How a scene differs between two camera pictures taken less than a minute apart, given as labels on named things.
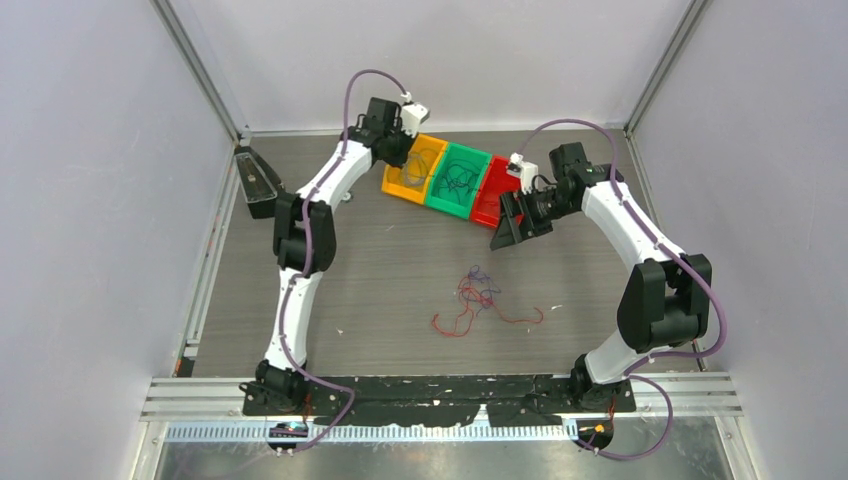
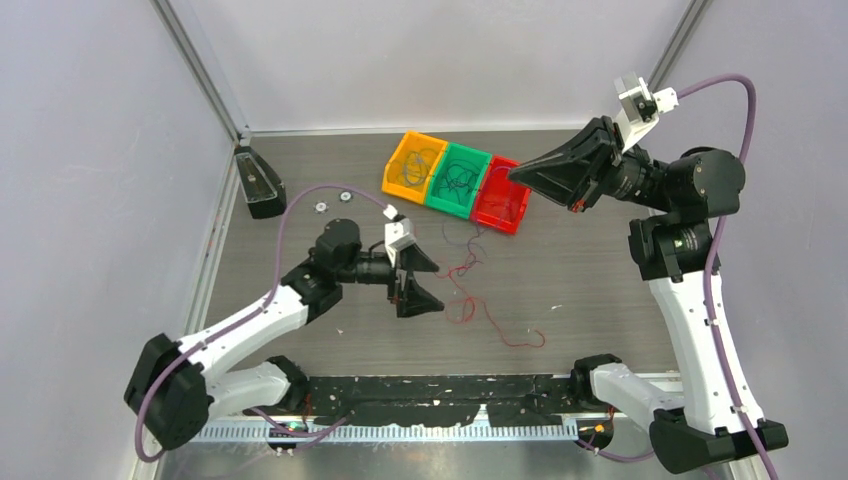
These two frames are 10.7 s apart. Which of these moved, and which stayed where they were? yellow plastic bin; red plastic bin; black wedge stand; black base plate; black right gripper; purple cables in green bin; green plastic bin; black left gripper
Moved: black left gripper; black right gripper
Stayed: black wedge stand; yellow plastic bin; purple cables in green bin; green plastic bin; black base plate; red plastic bin
